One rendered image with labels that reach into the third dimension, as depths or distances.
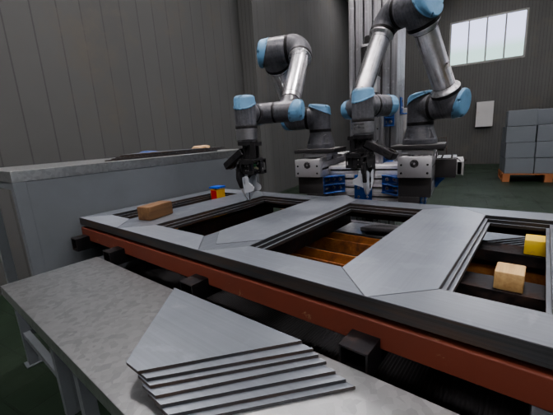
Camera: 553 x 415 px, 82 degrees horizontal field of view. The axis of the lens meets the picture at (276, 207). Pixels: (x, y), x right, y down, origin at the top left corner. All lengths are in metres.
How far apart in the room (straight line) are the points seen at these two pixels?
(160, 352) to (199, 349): 0.06
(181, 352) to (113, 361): 0.15
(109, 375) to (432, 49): 1.40
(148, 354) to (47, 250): 1.02
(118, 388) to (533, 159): 7.45
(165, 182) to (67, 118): 2.06
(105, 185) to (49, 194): 0.21
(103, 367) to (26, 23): 3.31
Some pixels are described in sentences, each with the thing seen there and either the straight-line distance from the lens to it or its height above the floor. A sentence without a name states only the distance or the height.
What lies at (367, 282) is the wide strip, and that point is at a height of 0.84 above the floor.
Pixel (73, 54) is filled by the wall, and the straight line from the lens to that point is 3.83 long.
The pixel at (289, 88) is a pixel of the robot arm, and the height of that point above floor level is 1.28.
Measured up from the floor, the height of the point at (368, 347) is 0.78.
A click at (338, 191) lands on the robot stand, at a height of 0.82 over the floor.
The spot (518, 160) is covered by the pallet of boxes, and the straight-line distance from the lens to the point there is 7.59.
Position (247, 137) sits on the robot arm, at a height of 1.11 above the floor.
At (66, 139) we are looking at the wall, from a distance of 3.62.
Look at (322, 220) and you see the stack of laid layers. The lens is 1.09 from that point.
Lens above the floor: 1.11
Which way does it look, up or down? 12 degrees down
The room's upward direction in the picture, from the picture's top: 4 degrees counter-clockwise
